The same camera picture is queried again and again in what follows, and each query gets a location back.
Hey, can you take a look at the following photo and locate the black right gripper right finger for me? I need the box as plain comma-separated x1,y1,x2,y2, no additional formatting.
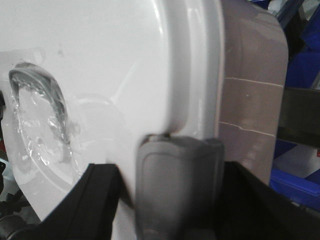
213,161,320,240

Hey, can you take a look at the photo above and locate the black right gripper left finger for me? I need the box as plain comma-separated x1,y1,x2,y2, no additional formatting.
37,163,123,240

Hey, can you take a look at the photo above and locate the white lidded plastic bin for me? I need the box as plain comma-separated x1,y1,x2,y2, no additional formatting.
0,0,288,240

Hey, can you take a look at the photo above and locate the blue bin right front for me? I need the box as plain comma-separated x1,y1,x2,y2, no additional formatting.
269,140,320,212

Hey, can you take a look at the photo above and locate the blue bin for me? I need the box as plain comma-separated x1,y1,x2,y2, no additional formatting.
285,31,320,89
269,140,320,212

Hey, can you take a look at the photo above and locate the blue bin upper right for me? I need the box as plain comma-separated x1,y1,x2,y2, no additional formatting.
285,31,320,89

